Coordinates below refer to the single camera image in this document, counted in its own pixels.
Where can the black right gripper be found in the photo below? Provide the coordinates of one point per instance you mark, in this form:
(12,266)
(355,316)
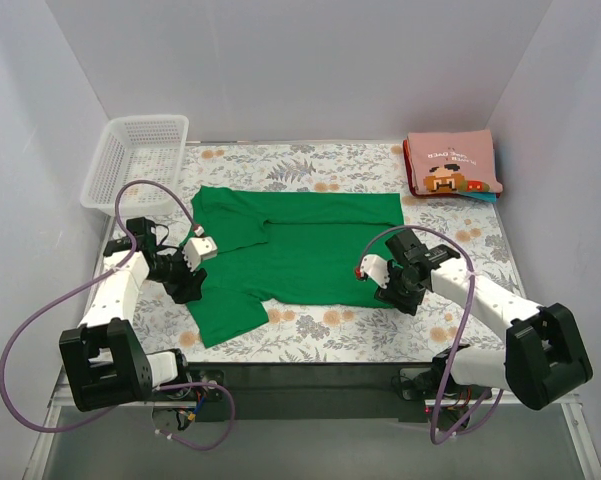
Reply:
(397,296)

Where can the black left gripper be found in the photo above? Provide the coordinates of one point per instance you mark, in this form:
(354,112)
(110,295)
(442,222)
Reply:
(188,286)

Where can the green t shirt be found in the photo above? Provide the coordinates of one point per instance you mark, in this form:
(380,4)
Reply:
(298,248)

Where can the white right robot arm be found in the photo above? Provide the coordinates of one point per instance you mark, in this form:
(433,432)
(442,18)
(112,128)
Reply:
(543,357)

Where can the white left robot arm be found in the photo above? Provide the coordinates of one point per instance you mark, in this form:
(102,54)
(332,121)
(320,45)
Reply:
(103,359)

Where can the floral table mat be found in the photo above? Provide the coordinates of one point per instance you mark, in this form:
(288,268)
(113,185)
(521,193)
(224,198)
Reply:
(334,333)

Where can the blue folded t shirt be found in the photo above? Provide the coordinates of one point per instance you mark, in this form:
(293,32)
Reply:
(482,196)

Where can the white plastic basket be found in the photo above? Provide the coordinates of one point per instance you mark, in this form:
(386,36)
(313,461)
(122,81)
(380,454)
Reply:
(140,147)

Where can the red folded t shirt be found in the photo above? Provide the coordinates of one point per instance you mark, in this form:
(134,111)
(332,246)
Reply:
(409,169)

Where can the pink folded t shirt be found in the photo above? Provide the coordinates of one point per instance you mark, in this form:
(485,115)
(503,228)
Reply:
(447,164)

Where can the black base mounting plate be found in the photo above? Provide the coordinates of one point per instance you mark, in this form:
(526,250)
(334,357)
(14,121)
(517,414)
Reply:
(301,391)

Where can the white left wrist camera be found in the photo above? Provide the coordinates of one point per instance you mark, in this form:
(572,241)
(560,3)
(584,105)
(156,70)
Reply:
(197,250)

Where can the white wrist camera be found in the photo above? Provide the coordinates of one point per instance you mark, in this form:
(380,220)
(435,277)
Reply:
(375,268)
(197,250)

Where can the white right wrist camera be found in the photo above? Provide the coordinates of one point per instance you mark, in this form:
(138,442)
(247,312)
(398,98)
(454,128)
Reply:
(375,268)

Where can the aluminium rail frame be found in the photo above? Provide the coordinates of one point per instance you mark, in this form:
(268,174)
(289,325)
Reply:
(449,415)

